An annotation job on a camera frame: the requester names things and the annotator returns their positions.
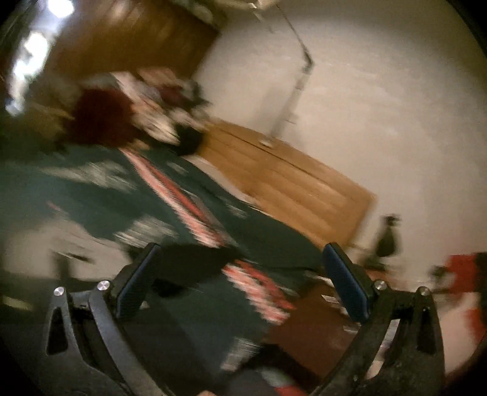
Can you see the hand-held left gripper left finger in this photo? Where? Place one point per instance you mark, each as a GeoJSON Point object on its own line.
{"type": "Point", "coordinates": [131, 293]}

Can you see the green patterned blanket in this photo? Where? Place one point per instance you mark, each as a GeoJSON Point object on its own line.
{"type": "Point", "coordinates": [95, 198]}

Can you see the dark object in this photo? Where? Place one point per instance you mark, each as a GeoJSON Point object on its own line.
{"type": "Point", "coordinates": [388, 238]}

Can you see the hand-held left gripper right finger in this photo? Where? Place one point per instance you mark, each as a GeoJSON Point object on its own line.
{"type": "Point", "coordinates": [346, 285]}

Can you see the pile of mixed clothes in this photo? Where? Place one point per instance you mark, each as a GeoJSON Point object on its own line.
{"type": "Point", "coordinates": [171, 114]}

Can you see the wooden headboard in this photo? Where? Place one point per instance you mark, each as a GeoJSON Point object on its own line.
{"type": "Point", "coordinates": [296, 190]}

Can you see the maroon cloth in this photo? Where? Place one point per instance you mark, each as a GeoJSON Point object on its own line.
{"type": "Point", "coordinates": [102, 118]}

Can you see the wooden nightstand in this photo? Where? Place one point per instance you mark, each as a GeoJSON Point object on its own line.
{"type": "Point", "coordinates": [304, 331]}

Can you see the red object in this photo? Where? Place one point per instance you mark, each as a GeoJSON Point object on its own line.
{"type": "Point", "coordinates": [464, 270]}

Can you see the brown wooden wardrobe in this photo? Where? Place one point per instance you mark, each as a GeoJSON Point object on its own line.
{"type": "Point", "coordinates": [125, 38]}

